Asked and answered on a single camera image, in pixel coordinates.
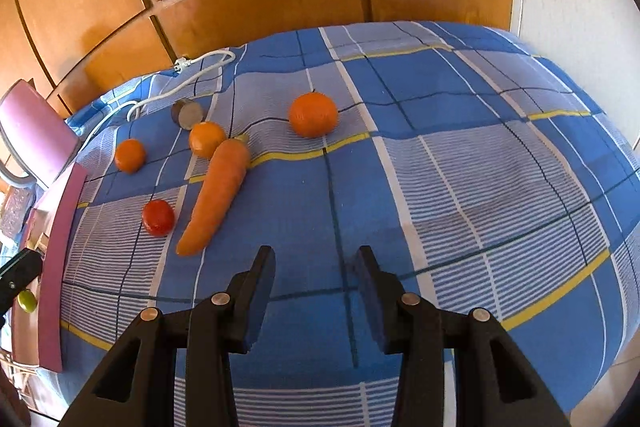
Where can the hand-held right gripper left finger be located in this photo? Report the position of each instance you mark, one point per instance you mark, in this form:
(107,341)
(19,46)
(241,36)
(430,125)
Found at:
(260,302)

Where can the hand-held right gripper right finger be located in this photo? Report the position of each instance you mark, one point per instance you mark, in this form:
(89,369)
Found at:
(372,302)

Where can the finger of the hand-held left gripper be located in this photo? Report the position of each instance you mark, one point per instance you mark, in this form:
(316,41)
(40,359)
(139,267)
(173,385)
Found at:
(20,271)

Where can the pink box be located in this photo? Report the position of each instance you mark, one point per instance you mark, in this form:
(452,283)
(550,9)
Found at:
(57,267)

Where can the carrot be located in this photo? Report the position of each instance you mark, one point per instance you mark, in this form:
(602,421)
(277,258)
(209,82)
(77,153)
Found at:
(217,192)

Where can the red tomato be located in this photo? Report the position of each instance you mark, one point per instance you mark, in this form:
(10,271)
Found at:
(158,217)

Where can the small orange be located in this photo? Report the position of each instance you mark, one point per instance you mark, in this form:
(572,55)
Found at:
(207,139)
(130,155)

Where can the large orange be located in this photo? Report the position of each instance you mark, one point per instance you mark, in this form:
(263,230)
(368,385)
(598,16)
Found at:
(313,115)

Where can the dark brown cylinder chunk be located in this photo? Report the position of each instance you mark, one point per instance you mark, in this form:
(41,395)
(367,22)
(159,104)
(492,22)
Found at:
(187,114)

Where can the green grape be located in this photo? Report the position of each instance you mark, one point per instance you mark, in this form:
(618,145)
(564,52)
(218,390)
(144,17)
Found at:
(26,301)

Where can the brown patterned box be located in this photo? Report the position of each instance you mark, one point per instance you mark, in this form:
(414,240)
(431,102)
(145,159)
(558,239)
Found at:
(12,212)

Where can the pink electric kettle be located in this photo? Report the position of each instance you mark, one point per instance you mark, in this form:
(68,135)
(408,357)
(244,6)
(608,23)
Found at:
(35,132)

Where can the blue checked bedsheet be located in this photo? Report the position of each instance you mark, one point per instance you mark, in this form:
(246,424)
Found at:
(450,182)

